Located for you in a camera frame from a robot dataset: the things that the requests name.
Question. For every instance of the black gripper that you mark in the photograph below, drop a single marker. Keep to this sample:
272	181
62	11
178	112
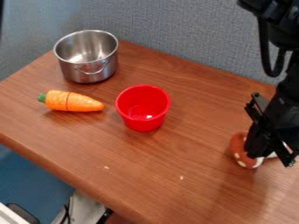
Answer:
274	132

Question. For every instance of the brown white plush mushroom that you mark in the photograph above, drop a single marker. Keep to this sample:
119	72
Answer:
240	153

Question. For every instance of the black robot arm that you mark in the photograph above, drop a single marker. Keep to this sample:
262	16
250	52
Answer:
278	30

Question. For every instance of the red plastic bowl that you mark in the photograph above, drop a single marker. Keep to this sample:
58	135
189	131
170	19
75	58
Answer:
144	105

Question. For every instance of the white table leg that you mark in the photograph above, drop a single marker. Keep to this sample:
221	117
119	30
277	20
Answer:
86	210

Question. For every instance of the orange toy carrot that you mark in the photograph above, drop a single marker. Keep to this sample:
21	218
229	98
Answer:
69	101

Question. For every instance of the stainless steel pot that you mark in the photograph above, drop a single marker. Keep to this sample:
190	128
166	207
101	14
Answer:
87	54

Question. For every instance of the black white object corner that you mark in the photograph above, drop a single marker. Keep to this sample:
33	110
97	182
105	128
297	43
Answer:
14	215

